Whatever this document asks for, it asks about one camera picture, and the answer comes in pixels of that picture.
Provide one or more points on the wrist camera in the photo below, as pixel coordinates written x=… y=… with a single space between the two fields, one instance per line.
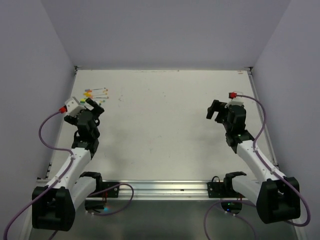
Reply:
x=235 y=99
x=73 y=107

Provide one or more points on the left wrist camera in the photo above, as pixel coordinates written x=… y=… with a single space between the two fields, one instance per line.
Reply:
x=73 y=107

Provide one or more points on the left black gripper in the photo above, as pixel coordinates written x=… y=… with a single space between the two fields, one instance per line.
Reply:
x=96 y=110

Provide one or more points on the orange capped marker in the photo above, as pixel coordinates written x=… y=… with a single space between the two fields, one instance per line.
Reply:
x=95 y=94

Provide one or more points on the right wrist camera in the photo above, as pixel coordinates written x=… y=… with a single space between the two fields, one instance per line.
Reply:
x=235 y=99

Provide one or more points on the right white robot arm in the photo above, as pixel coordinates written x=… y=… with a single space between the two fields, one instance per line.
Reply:
x=274 y=195

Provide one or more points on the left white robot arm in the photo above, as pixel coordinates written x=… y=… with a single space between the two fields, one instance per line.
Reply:
x=54 y=205

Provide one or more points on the black mounting plate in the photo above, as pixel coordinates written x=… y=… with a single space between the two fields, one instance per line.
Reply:
x=218 y=190
x=106 y=189

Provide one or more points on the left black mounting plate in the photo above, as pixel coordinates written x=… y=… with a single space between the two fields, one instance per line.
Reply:
x=106 y=189

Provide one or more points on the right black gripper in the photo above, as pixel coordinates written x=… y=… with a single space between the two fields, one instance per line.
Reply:
x=216 y=106

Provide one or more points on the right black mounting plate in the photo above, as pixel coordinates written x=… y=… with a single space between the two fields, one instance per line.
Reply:
x=218 y=190

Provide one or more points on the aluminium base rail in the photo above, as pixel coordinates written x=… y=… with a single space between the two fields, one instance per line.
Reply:
x=135 y=190

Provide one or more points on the light green marker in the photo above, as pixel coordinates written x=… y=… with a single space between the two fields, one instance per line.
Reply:
x=97 y=100

